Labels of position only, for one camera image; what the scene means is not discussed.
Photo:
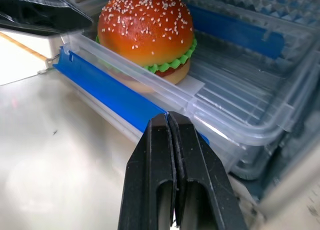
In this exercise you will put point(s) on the black object top left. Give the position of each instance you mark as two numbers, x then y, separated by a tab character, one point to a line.
37	12

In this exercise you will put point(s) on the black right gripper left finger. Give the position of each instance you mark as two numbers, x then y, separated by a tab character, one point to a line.
147	170

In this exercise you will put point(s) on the clear container with blue clips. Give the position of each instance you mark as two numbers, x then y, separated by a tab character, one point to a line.
225	100

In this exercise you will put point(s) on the toy sesame hamburger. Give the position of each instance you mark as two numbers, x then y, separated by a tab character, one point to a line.
145	30

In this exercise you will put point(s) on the blue-grey studded mat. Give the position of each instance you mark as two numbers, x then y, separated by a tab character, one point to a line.
282	5

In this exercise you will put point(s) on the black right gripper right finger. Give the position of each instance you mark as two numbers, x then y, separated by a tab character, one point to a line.
200	170

